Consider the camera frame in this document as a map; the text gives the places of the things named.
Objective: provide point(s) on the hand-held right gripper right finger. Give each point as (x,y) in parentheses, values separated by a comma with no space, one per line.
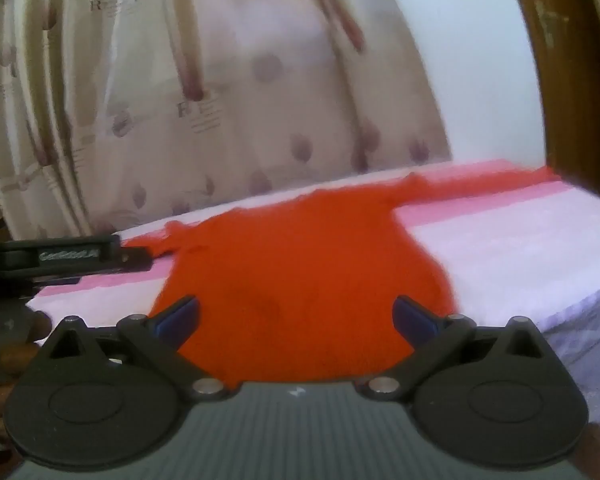
(414,319)

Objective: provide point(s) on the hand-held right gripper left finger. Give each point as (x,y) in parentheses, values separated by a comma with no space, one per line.
(180,319)

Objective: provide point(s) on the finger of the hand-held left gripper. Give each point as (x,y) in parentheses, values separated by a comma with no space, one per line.
(136,257)

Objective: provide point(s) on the red knitted cardigan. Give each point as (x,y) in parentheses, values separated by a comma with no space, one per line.
(300,270)

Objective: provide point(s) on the person's left hand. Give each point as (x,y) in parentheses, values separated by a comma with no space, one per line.
(25,340)

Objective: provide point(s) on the pink checked blanket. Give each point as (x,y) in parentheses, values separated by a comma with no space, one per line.
(505,245)

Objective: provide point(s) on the lavender bed sheet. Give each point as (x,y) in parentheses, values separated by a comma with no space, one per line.
(587,355)

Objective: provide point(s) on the beige leaf print curtain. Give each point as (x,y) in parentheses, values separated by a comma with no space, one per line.
(180,85)

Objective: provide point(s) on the brown wooden door frame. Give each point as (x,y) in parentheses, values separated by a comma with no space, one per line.
(570,60)

